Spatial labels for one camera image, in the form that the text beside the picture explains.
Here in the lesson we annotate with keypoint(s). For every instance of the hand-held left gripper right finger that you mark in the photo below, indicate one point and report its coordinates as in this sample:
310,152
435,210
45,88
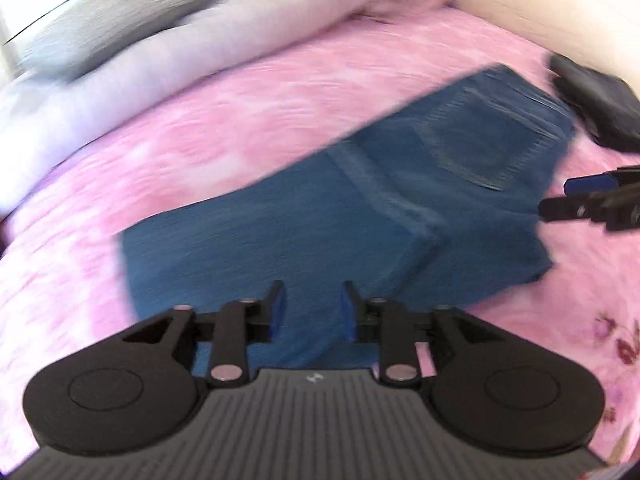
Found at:
348,316

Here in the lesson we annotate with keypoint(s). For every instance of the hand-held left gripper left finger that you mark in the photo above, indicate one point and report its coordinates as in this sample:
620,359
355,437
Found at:
278,310

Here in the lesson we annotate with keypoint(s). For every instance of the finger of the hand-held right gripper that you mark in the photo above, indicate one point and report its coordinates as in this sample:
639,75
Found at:
565,207
580,185

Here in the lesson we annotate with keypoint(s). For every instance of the blue denim jeans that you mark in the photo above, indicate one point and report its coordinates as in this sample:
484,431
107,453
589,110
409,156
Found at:
350,200

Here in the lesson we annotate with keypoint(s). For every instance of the black cloth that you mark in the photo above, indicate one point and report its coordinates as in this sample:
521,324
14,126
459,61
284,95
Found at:
600,100

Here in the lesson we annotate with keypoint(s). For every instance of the beige padded headboard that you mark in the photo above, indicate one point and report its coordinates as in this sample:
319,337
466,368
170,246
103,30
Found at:
550,5

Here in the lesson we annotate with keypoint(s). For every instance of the pink rose-pattern bedspread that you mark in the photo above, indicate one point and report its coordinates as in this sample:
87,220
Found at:
200,125

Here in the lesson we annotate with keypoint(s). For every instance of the grey knitted pillow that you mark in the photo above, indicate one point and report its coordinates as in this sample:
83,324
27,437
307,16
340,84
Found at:
110,25

